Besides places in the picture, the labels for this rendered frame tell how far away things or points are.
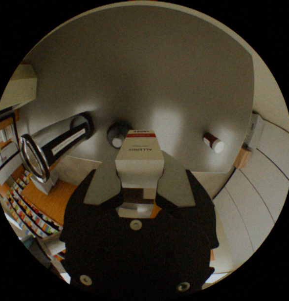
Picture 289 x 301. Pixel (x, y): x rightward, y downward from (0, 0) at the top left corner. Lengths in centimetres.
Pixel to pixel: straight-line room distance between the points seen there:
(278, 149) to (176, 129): 215
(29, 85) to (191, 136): 75
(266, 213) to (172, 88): 239
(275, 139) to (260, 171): 65
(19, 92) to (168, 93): 62
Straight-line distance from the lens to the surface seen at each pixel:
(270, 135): 236
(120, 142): 25
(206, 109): 35
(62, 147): 23
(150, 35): 38
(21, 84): 60
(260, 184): 236
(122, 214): 64
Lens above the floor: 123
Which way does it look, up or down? 61 degrees down
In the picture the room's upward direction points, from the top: 176 degrees counter-clockwise
